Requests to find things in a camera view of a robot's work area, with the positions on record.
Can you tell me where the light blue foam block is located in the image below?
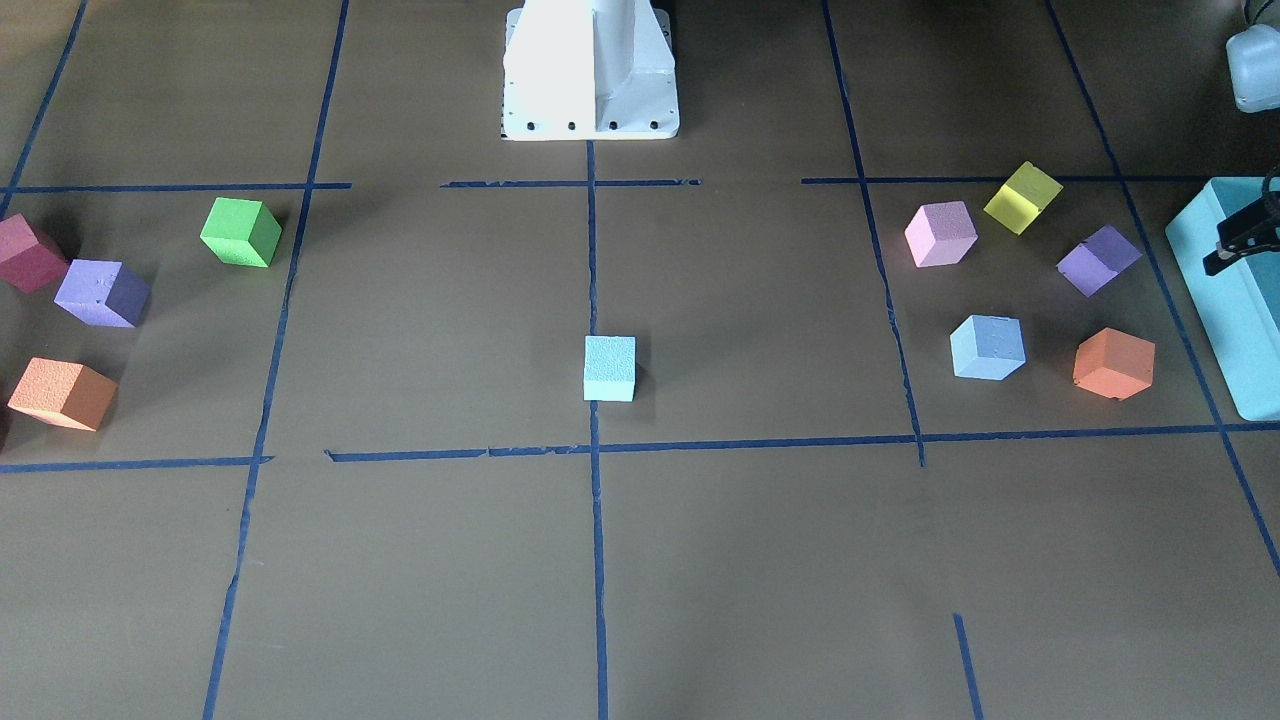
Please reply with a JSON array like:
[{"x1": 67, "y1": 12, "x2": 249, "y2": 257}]
[
  {"x1": 948, "y1": 315, "x2": 1027, "y2": 380},
  {"x1": 582, "y1": 334, "x2": 637, "y2": 402}
]

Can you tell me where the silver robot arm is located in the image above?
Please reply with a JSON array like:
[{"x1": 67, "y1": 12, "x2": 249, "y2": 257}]
[{"x1": 1202, "y1": 1, "x2": 1279, "y2": 277}]

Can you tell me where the blue plastic bin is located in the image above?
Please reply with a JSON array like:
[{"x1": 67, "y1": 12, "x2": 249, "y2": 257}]
[{"x1": 1166, "y1": 177, "x2": 1279, "y2": 421}]

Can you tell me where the purple foam block far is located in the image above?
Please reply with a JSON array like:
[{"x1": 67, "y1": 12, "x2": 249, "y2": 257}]
[{"x1": 1056, "y1": 225, "x2": 1143, "y2": 299}]

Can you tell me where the purple foam block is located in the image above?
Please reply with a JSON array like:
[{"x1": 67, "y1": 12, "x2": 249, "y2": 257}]
[
  {"x1": 1056, "y1": 225, "x2": 1143, "y2": 299},
  {"x1": 54, "y1": 259, "x2": 150, "y2": 328}
]

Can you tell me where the orange foam block far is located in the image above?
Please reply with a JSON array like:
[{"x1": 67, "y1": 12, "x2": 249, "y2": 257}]
[{"x1": 1071, "y1": 328, "x2": 1156, "y2": 400}]

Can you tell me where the orange foam block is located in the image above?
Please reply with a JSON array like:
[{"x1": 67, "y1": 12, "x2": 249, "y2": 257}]
[
  {"x1": 6, "y1": 357, "x2": 118, "y2": 432},
  {"x1": 1071, "y1": 328, "x2": 1156, "y2": 400}
]

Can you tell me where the yellow foam block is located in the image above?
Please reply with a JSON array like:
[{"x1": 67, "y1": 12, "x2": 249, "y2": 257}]
[{"x1": 983, "y1": 161, "x2": 1062, "y2": 236}]

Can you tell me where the pink foam block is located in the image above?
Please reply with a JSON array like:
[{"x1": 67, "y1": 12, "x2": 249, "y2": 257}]
[{"x1": 904, "y1": 201, "x2": 978, "y2": 268}]

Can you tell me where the green foam block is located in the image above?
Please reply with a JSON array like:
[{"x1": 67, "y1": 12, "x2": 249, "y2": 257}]
[{"x1": 198, "y1": 197, "x2": 282, "y2": 268}]

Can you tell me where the purple foam block near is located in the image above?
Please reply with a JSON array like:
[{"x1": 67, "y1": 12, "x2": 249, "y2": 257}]
[{"x1": 54, "y1": 259, "x2": 150, "y2": 328}]

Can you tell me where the orange foam block near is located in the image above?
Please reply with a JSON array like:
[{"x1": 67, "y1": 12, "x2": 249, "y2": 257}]
[{"x1": 6, "y1": 357, "x2": 118, "y2": 432}]

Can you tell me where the magenta foam block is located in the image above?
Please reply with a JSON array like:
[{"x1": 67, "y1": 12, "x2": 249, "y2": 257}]
[{"x1": 1, "y1": 214, "x2": 70, "y2": 293}]

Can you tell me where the white pedestal column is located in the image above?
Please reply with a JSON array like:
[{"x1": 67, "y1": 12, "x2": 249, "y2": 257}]
[{"x1": 500, "y1": 1, "x2": 681, "y2": 142}]

